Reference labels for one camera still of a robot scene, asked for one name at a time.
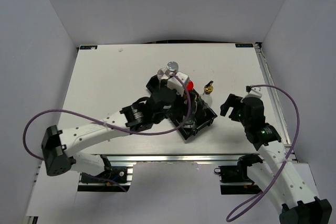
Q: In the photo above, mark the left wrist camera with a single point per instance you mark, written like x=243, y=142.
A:
x=177, y=83

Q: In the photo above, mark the red-lid sauce jar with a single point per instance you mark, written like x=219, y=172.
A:
x=190, y=86

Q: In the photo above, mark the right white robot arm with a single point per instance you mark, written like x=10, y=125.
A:
x=270, y=169

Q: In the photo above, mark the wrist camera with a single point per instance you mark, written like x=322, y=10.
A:
x=253, y=92
x=177, y=83

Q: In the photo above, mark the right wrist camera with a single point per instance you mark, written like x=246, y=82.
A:
x=253, y=92

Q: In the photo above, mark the black three-compartment tray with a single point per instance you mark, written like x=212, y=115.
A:
x=199, y=123

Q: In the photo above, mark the glass bottle with dark sauce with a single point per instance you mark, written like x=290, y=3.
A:
x=205, y=100

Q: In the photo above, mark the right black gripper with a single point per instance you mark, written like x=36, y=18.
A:
x=232, y=101

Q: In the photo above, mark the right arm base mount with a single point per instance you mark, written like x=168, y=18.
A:
x=234, y=179

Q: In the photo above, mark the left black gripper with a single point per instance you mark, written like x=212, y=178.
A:
x=180, y=110

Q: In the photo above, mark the silver-lid white seasoning bottle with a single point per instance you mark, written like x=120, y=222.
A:
x=163, y=75

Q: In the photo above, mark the clear glass gold-spout bottle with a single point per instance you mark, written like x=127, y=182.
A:
x=191, y=119

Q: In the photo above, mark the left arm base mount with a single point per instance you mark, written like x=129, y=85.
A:
x=116, y=180

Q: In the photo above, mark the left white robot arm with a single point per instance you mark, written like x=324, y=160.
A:
x=63, y=149

